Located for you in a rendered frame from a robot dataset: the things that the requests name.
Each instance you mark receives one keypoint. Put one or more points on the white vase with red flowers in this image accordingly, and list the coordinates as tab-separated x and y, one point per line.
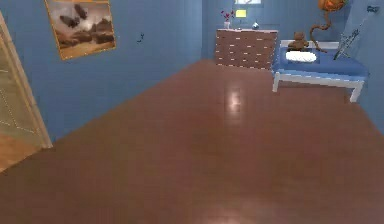
227	24

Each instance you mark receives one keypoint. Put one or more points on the brown chest of drawers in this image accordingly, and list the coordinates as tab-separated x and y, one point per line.
245	49

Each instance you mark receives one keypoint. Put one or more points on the white pillow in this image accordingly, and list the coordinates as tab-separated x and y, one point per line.
301	56

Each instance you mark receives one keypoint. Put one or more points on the brown teddy bear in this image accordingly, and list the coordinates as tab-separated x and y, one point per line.
298	41

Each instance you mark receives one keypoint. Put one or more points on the framed brown landscape picture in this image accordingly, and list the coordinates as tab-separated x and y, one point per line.
83	28

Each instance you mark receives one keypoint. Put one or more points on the orange curved floor lamp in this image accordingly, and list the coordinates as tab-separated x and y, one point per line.
328	13

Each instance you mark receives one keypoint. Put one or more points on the small black wall hook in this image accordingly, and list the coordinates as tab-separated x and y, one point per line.
141	37

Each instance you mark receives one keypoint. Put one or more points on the yellow note on wall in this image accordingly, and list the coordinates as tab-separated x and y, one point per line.
240	13

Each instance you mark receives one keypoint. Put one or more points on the window with white frame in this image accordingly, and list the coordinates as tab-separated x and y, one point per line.
248	1

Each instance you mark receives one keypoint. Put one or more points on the blue bed with white frame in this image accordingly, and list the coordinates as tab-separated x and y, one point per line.
328	68

